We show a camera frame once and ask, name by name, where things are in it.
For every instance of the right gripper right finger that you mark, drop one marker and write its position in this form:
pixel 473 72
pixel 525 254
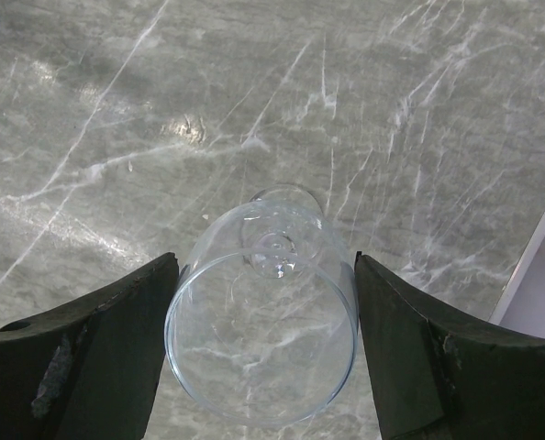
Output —
pixel 440 373

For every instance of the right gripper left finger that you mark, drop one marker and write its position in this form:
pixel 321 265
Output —
pixel 90 368

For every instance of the clear wine glass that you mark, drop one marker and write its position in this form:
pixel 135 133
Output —
pixel 263 327

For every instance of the aluminium frame rail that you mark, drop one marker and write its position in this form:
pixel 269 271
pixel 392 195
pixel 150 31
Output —
pixel 521 306

